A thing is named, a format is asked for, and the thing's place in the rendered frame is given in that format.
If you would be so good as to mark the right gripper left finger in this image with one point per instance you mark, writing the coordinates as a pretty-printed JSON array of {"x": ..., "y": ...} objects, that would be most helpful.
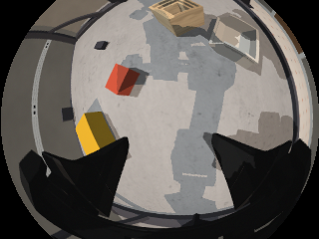
[{"x": 96, "y": 176}]

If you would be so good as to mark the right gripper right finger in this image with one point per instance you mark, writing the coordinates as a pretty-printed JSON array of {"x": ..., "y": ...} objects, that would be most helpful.
[{"x": 244, "y": 167}]

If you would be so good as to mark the red cube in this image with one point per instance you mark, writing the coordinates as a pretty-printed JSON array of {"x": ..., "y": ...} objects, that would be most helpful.
[{"x": 122, "y": 80}]

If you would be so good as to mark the yellow rectangular block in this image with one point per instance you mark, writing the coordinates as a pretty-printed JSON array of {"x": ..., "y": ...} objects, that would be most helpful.
[{"x": 93, "y": 132}]

